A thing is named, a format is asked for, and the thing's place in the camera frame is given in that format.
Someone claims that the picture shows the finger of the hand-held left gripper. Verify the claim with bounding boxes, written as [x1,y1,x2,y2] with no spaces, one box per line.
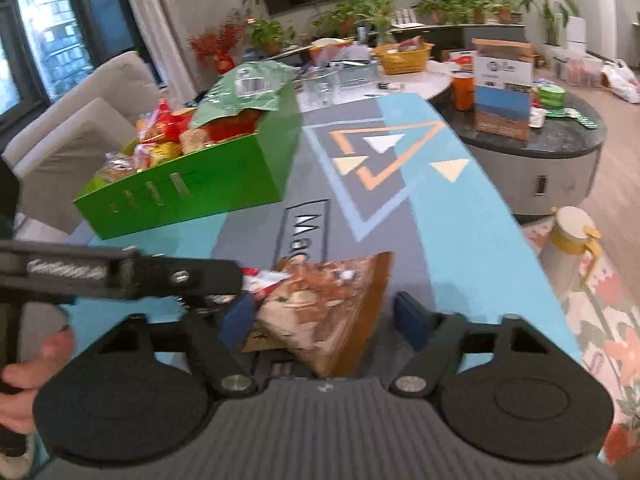
[140,255,246,312]

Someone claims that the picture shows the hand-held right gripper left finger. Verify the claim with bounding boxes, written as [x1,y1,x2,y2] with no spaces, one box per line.
[92,292,257,398]

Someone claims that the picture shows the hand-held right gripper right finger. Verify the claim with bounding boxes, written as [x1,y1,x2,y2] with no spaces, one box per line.
[390,292,581,397]

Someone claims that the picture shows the orange red snack packet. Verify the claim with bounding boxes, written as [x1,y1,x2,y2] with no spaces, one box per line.
[242,267,287,294]

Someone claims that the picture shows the brown snack packet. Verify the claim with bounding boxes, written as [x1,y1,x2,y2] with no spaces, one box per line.
[242,252,394,379]

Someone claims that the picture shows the green gift box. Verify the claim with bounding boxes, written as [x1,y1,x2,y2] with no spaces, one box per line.
[73,77,304,241]

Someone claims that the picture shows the clear red snack packet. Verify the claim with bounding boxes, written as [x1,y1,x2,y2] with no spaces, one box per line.
[206,109,264,144]

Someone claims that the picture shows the red printed snack packet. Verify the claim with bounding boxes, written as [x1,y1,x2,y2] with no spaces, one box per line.
[136,99,197,147]

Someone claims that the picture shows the green snack packet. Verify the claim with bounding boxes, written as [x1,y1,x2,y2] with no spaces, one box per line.
[191,61,297,129]

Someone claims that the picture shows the person's left hand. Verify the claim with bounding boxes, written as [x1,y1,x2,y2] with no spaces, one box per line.
[0,329,77,437]

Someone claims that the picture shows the blue grey patterned table mat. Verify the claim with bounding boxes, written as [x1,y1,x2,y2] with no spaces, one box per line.
[47,92,583,376]

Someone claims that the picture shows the beige sofa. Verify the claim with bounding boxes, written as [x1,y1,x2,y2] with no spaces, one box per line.
[2,51,162,234]

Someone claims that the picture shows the white yellow kettle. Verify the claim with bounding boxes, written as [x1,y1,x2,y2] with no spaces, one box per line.
[537,206,601,301]

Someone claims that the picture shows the floral rug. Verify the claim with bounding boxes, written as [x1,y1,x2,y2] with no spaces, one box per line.
[520,220,640,467]

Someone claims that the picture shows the dark round coffee table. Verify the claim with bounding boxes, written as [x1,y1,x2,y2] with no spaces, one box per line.
[430,85,609,219]

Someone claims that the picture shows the glass mug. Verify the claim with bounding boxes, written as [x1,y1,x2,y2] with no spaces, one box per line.
[302,67,342,107]

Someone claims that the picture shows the orange cup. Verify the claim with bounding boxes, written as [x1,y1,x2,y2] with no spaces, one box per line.
[452,72,475,112]

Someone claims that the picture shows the blue brown cardboard box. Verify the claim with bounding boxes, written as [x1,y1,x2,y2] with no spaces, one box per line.
[472,38,535,141]

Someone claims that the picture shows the white round table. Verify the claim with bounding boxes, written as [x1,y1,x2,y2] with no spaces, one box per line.
[295,57,464,112]

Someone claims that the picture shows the red flower arrangement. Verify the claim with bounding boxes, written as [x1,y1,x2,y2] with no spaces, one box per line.
[189,10,247,74]

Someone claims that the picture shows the dark framed window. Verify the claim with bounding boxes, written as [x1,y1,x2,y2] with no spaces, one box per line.
[0,0,167,127]

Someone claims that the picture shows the teal tray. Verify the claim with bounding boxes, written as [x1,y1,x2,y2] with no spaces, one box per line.
[330,57,379,86]

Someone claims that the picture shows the potted green plant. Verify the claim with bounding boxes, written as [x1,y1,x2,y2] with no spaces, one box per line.
[492,0,524,24]
[247,19,296,56]
[415,0,494,25]
[312,0,397,37]

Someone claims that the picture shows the yellow woven basket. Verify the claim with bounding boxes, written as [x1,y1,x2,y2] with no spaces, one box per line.
[374,42,435,75]

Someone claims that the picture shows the green tape rolls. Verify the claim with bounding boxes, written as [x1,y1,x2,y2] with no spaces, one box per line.
[537,84,566,109]

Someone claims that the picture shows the white curtain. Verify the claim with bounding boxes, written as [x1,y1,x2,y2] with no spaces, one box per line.
[117,0,199,97]

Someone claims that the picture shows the grey television console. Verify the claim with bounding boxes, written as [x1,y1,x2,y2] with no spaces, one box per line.
[300,22,527,61]

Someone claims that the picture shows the glass vase with plant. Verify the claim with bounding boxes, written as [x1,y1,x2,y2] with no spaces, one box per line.
[357,2,401,47]

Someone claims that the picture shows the clear plastic storage bin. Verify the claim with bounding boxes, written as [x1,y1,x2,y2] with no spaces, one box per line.
[552,55,604,86]

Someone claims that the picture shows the white plastic bag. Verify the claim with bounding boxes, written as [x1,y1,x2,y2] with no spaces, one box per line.
[602,60,640,99]

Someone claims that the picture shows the tall large leaf plant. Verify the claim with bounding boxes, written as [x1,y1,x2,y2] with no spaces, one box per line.
[517,0,581,49]

